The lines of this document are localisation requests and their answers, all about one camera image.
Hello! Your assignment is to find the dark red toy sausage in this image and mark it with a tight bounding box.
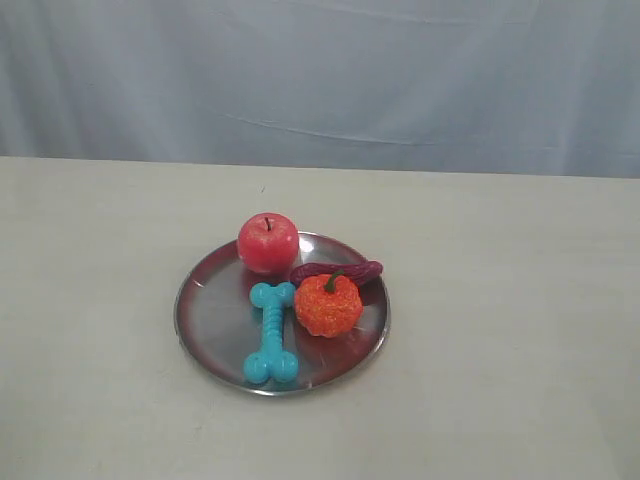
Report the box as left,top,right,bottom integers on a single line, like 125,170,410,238
289,261,383,287

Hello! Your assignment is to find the teal toy bone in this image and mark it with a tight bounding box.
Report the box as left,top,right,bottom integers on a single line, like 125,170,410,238
243,282,299,384

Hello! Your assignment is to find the light blue backdrop cloth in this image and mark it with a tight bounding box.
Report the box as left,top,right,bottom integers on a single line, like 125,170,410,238
1,1,639,178

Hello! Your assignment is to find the round stainless steel plate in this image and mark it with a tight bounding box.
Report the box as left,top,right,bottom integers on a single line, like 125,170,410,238
175,232,391,396

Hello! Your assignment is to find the red apple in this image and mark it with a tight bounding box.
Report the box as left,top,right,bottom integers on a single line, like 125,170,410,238
236,212,299,275

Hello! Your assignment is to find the orange toy pumpkin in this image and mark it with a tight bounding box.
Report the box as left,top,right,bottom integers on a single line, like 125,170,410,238
294,270,364,338

